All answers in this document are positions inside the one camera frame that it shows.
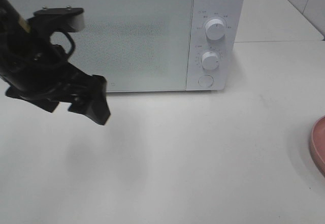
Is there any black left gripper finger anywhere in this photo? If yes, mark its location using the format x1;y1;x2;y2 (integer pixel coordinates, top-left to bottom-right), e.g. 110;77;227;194
68;75;111;125
33;6;85;33

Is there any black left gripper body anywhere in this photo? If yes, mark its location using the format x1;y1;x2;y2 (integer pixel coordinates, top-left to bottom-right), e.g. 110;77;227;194
5;18;89;112

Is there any white microwave door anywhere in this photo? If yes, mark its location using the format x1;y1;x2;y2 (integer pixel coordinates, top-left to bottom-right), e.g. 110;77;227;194
8;0;192;92

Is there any round white door release button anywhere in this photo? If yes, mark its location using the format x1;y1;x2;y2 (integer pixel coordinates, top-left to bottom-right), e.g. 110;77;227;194
198;75;214;87

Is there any white timer knob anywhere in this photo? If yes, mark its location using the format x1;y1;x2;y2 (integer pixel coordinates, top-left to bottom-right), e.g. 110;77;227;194
201;51;220;70

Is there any pink round plate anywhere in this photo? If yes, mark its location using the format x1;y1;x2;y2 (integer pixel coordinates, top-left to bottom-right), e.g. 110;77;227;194
309;116;324;176

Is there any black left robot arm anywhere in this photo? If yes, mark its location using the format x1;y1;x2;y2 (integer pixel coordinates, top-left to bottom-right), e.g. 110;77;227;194
1;0;110;125

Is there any white upper power knob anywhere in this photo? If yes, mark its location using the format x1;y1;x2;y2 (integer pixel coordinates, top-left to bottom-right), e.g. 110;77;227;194
204;17;225;41

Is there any white microwave oven body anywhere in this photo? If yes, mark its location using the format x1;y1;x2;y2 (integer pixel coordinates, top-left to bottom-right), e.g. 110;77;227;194
2;0;245;94

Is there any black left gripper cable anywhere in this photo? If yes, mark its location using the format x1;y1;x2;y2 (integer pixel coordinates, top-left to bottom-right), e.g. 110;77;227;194
49;30;76;57

